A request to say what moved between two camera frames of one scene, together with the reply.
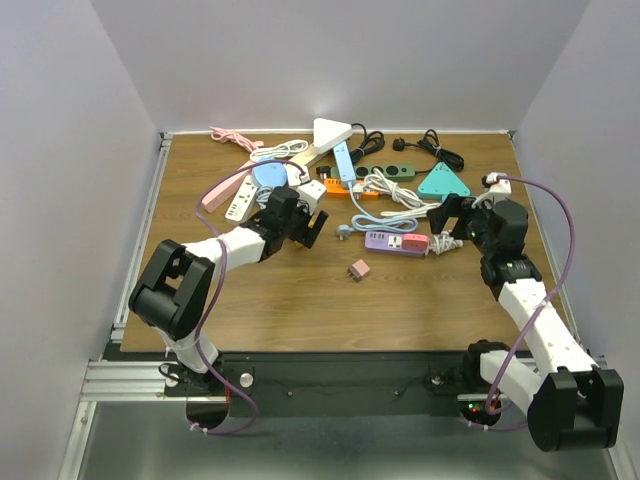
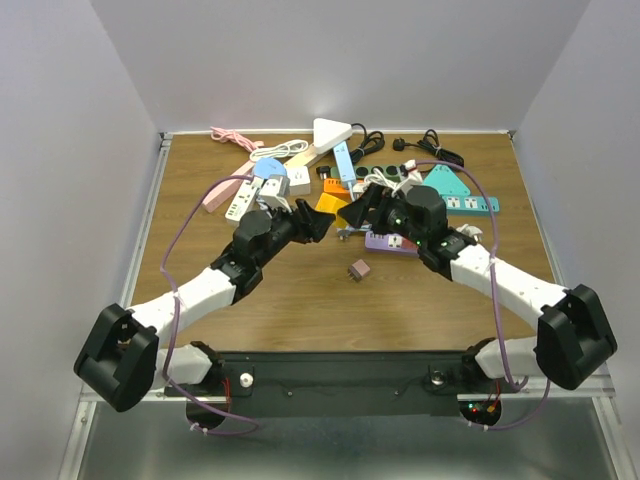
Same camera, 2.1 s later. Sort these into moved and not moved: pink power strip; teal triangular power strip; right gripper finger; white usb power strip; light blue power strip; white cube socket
Moved: right gripper finger; white cube socket
Not moved: teal triangular power strip; white usb power strip; light blue power strip; pink power strip
